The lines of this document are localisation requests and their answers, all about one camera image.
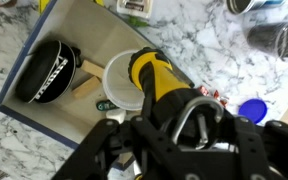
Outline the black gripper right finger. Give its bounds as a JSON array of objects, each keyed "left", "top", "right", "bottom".
[{"left": 232, "top": 116, "right": 288, "bottom": 180}]

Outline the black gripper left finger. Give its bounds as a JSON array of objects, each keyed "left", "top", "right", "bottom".
[{"left": 52, "top": 115, "right": 187, "bottom": 180}]

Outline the black and yellow torch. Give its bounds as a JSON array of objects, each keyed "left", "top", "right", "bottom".
[{"left": 127, "top": 47, "right": 233, "bottom": 151}]

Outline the clear cup of coffee beans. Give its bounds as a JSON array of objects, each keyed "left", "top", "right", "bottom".
[{"left": 246, "top": 19, "right": 288, "bottom": 61}]

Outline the blue cardboard shoe box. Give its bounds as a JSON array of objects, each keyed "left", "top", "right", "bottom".
[{"left": 0, "top": 0, "right": 197, "bottom": 172}]

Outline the small white block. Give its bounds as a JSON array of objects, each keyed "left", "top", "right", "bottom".
[{"left": 105, "top": 108, "right": 128, "bottom": 124}]

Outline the blue round lid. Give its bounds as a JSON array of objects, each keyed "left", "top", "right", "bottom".
[{"left": 238, "top": 98, "right": 268, "bottom": 124}]

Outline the dark green small tag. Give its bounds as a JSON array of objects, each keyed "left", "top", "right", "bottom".
[{"left": 95, "top": 99, "right": 118, "bottom": 112}]

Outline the white round plastic container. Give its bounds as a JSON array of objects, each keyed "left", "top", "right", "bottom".
[{"left": 102, "top": 49, "right": 148, "bottom": 112}]

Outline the red candy wrapper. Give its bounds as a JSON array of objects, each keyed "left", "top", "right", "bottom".
[
  {"left": 197, "top": 85, "right": 210, "bottom": 97},
  {"left": 212, "top": 89, "right": 222, "bottom": 100},
  {"left": 218, "top": 95, "right": 231, "bottom": 108}
]

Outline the wooden block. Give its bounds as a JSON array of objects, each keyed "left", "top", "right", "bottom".
[
  {"left": 80, "top": 59, "right": 105, "bottom": 79},
  {"left": 71, "top": 75, "right": 102, "bottom": 99}
]

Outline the black round pan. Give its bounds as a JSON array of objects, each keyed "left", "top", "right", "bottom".
[{"left": 14, "top": 39, "right": 77, "bottom": 104}]

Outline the small green item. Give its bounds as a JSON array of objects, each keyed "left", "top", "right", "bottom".
[{"left": 128, "top": 15, "right": 150, "bottom": 28}]

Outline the small brown bottle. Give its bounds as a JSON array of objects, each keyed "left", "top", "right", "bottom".
[{"left": 0, "top": 0, "right": 18, "bottom": 8}]

